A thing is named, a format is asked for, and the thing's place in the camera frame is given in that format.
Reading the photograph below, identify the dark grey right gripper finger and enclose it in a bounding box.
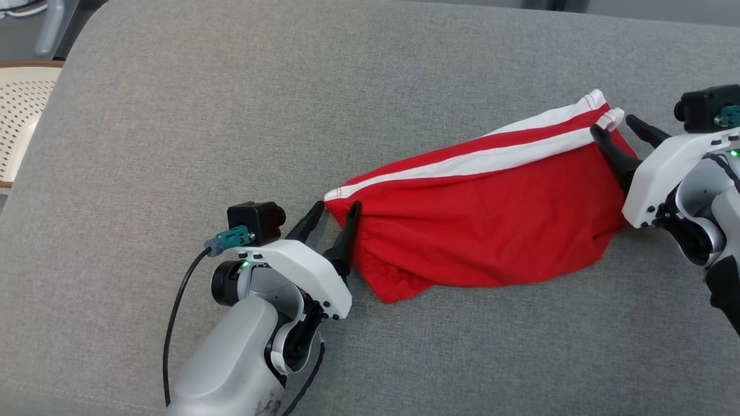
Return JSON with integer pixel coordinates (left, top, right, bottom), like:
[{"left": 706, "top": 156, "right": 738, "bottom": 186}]
[
  {"left": 589, "top": 124, "right": 643, "bottom": 192},
  {"left": 626, "top": 114, "right": 672, "bottom": 148}
]

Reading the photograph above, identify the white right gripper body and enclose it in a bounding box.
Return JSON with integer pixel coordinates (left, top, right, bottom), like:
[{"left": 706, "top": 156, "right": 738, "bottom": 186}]
[{"left": 623, "top": 128, "right": 740, "bottom": 229}]

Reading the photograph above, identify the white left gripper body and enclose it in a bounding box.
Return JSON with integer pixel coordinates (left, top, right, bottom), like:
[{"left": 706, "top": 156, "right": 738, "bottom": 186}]
[{"left": 234, "top": 239, "right": 353, "bottom": 320}]

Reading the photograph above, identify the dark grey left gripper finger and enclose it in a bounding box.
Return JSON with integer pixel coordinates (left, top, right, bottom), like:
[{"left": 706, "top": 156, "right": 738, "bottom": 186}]
[
  {"left": 323, "top": 200, "right": 362, "bottom": 278},
  {"left": 285, "top": 200, "right": 326, "bottom": 244}
]

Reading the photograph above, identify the red and white jersey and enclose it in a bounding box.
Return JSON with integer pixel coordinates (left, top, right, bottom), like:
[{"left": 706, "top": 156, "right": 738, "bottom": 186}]
[{"left": 324, "top": 88, "right": 639, "bottom": 305}]

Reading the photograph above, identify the grey fabric sofa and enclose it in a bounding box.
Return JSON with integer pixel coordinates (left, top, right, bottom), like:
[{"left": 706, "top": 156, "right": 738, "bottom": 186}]
[{"left": 0, "top": 0, "right": 740, "bottom": 416}]

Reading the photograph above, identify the cream perforated laundry basket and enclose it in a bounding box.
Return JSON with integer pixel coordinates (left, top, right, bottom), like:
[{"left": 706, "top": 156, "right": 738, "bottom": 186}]
[{"left": 0, "top": 60, "right": 65, "bottom": 190}]

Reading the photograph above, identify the white shoe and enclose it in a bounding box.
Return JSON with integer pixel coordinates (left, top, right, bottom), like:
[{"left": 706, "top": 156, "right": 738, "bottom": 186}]
[{"left": 0, "top": 0, "right": 48, "bottom": 18}]

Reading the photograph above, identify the green left camera connector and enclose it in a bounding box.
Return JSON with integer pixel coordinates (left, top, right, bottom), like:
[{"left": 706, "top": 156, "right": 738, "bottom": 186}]
[{"left": 203, "top": 225, "right": 255, "bottom": 258}]

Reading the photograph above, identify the black left arm lower cable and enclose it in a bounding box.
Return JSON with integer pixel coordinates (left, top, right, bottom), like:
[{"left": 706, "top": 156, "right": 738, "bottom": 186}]
[{"left": 282, "top": 341, "right": 326, "bottom": 416}]

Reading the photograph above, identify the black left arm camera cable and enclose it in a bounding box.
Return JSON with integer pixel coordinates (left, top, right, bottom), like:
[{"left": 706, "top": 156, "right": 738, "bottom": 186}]
[{"left": 163, "top": 247, "right": 212, "bottom": 408}]

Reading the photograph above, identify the dark grey floor bracket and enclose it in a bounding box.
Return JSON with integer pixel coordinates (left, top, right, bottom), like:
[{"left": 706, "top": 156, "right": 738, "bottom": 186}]
[{"left": 523, "top": 0, "right": 588, "bottom": 12}]

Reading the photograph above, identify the grey rounded post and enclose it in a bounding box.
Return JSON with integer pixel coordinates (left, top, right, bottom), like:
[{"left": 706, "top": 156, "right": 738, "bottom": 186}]
[{"left": 34, "top": 0, "right": 65, "bottom": 57}]

